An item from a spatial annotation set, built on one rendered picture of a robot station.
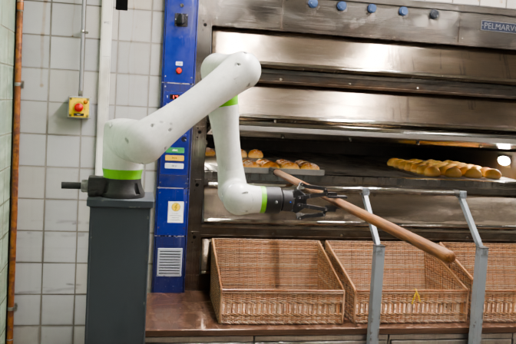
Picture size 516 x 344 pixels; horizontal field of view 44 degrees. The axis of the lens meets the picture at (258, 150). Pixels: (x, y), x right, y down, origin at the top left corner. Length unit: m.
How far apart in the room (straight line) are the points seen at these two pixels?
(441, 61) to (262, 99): 0.97
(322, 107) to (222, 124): 1.14
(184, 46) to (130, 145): 1.29
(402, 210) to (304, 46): 1.00
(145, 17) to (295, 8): 0.74
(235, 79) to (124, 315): 0.82
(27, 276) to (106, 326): 1.20
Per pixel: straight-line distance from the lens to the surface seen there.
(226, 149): 2.23
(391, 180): 3.42
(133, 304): 2.12
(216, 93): 2.00
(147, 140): 1.89
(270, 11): 3.25
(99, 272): 2.09
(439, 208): 3.56
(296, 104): 3.23
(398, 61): 3.41
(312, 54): 3.26
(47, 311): 3.32
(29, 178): 3.20
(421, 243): 1.65
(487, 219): 3.68
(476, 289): 3.05
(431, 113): 3.48
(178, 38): 3.13
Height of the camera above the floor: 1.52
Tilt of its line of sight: 4 degrees down
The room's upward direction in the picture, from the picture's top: 3 degrees clockwise
